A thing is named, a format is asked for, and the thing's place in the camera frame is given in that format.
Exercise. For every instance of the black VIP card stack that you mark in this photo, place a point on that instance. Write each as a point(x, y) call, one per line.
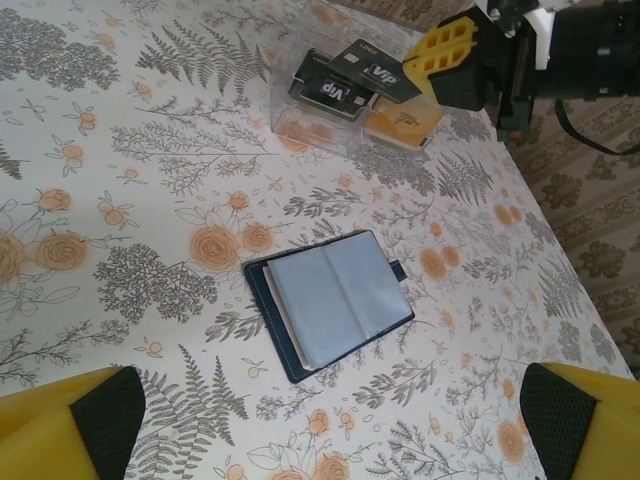
point(320, 95)

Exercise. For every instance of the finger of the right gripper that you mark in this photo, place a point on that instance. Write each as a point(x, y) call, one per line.
point(445, 70)
point(455, 30)

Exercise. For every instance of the navy blue card holder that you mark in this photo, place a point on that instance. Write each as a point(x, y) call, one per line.
point(340, 295)

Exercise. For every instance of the single black VIP card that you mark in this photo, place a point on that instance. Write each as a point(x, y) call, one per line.
point(380, 75)

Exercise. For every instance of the orange card stack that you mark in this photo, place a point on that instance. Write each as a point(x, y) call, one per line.
point(405, 125)

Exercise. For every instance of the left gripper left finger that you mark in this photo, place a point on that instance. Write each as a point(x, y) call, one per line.
point(50, 430)

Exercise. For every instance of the clear acrylic card box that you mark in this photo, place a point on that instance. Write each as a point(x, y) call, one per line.
point(310, 135)

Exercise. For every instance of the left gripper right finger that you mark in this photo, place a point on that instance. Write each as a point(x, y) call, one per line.
point(590, 430)

